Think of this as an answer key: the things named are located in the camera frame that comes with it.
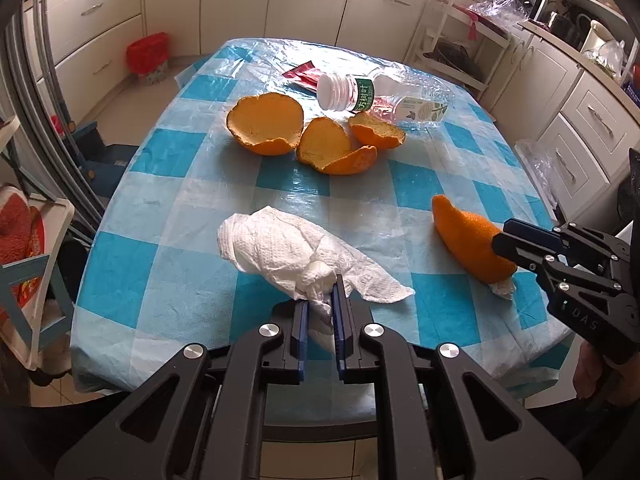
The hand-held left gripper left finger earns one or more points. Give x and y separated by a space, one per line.
301 345

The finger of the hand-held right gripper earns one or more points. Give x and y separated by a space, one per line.
520 250
530 230

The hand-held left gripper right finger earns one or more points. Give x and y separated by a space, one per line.
339 340

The long orange peel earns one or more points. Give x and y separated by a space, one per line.
465 240

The white paper towel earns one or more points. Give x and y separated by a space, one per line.
280 245

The small orange peel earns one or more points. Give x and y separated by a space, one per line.
375 132

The curled orange peel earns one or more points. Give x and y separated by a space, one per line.
322 142

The large orange peel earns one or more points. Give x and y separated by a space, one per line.
265 125

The clear plastic bottle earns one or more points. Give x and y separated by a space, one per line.
340 91

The red foil packet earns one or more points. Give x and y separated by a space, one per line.
302 76

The white red printed plastic bag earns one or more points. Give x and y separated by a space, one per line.
15 230

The person's right hand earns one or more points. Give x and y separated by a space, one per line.
587 375

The clear bin liner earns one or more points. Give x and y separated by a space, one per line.
537 160

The blue white checked tablecloth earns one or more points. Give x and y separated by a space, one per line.
200 210

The black pan with lid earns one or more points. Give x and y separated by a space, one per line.
455 55

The white kettle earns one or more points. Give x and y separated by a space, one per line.
597 37

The red hanging cloth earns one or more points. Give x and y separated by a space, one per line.
472 22

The white shelf rack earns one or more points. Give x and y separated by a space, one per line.
440 20

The crumpled clear plastic bag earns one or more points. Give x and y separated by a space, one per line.
500 0

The blue step stool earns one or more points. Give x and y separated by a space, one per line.
115 160

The red waste basket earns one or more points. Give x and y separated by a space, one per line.
147 55

